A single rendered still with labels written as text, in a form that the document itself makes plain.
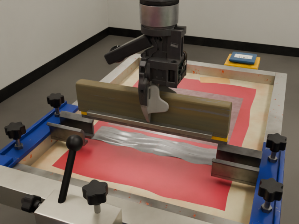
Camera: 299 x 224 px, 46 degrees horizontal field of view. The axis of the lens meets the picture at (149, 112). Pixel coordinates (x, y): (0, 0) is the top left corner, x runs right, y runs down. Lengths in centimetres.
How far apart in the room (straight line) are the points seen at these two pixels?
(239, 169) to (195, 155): 15
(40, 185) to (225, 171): 38
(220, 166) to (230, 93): 48
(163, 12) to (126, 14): 422
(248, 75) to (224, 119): 59
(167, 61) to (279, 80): 64
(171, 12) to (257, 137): 46
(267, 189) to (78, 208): 32
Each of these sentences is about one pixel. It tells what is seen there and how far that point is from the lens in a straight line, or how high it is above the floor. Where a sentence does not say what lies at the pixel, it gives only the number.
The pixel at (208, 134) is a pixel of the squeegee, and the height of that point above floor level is 108.
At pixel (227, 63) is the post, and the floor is 95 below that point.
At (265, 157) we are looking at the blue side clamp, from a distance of 84.
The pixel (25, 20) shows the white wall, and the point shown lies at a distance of 358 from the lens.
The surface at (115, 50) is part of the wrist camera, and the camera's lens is 74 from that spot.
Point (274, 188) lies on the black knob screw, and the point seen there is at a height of 106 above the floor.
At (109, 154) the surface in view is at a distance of 89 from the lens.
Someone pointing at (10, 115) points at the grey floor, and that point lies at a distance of 317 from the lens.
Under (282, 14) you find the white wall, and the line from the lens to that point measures 442.
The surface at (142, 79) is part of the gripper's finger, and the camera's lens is 71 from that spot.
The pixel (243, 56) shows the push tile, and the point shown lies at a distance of 150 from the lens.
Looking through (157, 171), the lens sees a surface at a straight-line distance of 83.
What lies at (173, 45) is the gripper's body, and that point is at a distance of 69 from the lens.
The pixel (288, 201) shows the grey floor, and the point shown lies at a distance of 229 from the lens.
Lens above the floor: 148
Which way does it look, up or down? 29 degrees down
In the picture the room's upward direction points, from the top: straight up
